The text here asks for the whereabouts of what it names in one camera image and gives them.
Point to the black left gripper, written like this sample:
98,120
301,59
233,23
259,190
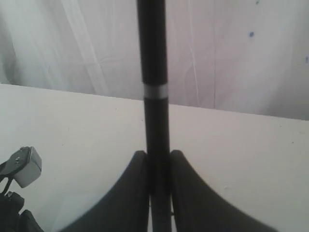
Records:
11,220

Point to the black paintbrush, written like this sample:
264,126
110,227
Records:
155,96

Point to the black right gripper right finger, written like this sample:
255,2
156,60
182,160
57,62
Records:
198,208

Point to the white backdrop curtain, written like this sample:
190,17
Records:
249,56

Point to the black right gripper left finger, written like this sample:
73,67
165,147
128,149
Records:
125,207

